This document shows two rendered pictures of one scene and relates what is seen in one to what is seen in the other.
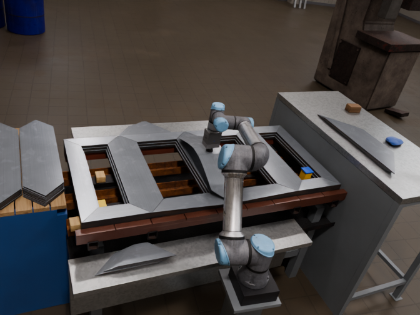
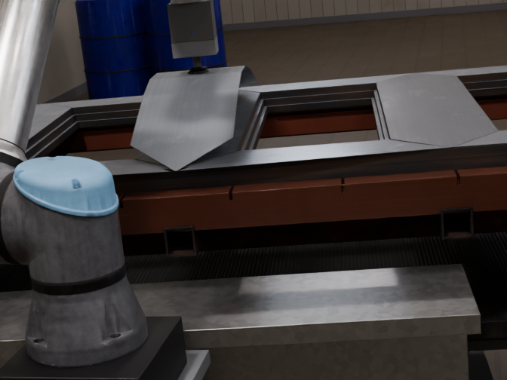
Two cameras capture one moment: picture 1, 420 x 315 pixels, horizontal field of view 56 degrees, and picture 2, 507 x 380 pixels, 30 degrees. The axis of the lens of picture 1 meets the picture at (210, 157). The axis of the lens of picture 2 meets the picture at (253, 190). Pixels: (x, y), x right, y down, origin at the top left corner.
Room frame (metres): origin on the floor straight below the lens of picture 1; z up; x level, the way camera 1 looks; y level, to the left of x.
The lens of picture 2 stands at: (0.54, -1.13, 1.24)
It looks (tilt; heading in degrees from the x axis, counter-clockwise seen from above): 16 degrees down; 35
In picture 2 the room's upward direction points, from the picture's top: 6 degrees counter-clockwise
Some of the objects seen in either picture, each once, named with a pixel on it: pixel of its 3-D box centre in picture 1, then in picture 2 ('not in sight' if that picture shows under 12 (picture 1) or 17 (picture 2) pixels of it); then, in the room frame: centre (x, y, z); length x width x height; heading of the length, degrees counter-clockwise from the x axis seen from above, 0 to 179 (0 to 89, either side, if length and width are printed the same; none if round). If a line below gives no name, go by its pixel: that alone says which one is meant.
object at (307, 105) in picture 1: (362, 135); not in sight; (2.48, -0.99, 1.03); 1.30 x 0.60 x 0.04; 29
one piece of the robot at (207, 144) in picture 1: (211, 135); (195, 24); (2.01, 0.01, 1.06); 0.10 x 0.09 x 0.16; 31
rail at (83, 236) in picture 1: (230, 212); (179, 210); (1.68, -0.17, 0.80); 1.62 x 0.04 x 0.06; 119
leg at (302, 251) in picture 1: (303, 241); not in sight; (2.07, -0.75, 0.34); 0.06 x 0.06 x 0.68; 29
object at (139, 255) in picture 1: (134, 255); not in sight; (1.33, 0.27, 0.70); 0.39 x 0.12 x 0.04; 119
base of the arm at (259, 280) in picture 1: (254, 269); (83, 304); (1.31, -0.31, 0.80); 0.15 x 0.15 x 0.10
